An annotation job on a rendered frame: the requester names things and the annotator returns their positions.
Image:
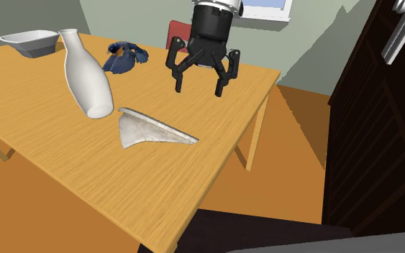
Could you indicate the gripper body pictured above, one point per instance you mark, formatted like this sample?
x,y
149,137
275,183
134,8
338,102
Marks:
x,y
209,31

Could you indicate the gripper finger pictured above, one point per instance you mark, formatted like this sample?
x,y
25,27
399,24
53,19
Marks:
x,y
178,66
227,75

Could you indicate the red chair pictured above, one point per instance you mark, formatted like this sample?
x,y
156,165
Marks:
x,y
177,31

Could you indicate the blue bird figure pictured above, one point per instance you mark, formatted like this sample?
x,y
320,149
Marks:
x,y
123,58

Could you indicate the white framed window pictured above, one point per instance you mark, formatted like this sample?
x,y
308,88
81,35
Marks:
x,y
265,8

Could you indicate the white ceramic vase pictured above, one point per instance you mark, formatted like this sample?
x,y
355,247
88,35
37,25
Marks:
x,y
88,80

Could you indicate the wooden table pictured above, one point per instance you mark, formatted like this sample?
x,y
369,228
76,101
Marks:
x,y
47,140

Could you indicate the white square bowl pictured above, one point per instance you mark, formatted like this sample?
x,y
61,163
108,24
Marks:
x,y
30,40

